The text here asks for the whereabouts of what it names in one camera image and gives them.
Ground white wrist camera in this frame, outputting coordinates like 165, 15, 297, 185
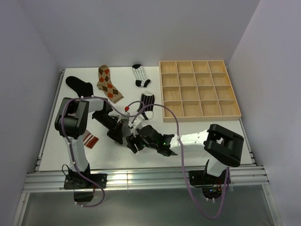
119, 112, 130, 120
128, 118, 143, 133

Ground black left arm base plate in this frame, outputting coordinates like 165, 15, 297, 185
63, 173, 107, 190

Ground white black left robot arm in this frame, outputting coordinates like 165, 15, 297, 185
55, 97, 123, 188

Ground black box under rail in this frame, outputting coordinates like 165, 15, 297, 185
73, 192, 94, 202

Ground white sock black toe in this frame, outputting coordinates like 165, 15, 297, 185
132, 64, 151, 88

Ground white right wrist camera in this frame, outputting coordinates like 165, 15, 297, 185
128, 118, 143, 133

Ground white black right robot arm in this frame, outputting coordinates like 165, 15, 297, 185
126, 124, 244, 184

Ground brown orange argyle sock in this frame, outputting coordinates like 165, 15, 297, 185
97, 65, 124, 104

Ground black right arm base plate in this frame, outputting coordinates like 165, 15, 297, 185
189, 170, 226, 187

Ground aluminium table edge rail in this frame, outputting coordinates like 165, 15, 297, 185
22, 165, 269, 193

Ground grey sock with black stripes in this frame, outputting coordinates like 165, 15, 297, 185
122, 121, 131, 142

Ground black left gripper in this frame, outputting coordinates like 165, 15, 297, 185
93, 112, 124, 145

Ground taupe sock red stripes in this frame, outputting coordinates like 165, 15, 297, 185
83, 130, 99, 149

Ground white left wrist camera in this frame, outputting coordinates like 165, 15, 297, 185
119, 112, 130, 120

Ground wooden compartment tray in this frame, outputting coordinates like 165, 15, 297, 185
159, 60, 241, 122

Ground black pinstriped sock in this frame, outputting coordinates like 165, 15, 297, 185
137, 91, 155, 120

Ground black sock white stripes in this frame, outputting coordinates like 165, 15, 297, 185
65, 76, 94, 99

